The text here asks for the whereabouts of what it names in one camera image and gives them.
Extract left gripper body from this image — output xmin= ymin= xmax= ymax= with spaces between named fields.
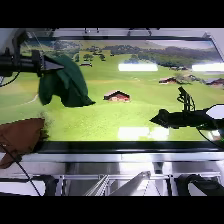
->
xmin=31 ymin=49 xmax=52 ymax=78

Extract silver frame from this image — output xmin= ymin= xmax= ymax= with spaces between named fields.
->
xmin=0 ymin=151 xmax=224 ymax=197

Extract black cable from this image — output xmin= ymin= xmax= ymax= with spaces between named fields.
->
xmin=196 ymin=127 xmax=224 ymax=150
xmin=0 ymin=71 xmax=22 ymax=88
xmin=0 ymin=142 xmax=43 ymax=197

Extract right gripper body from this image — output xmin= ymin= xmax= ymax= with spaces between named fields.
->
xmin=159 ymin=109 xmax=202 ymax=130

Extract dark green shirt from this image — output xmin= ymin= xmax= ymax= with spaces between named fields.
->
xmin=37 ymin=54 xmax=97 ymax=109

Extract brown garment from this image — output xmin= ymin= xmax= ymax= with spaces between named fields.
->
xmin=0 ymin=117 xmax=51 ymax=170

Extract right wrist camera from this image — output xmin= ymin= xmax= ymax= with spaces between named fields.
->
xmin=176 ymin=86 xmax=196 ymax=113

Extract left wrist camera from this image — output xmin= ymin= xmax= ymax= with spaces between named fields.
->
xmin=4 ymin=29 xmax=30 ymax=58

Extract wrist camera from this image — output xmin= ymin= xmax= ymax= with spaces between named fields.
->
xmin=176 ymin=86 xmax=196 ymax=113
xmin=4 ymin=29 xmax=30 ymax=58

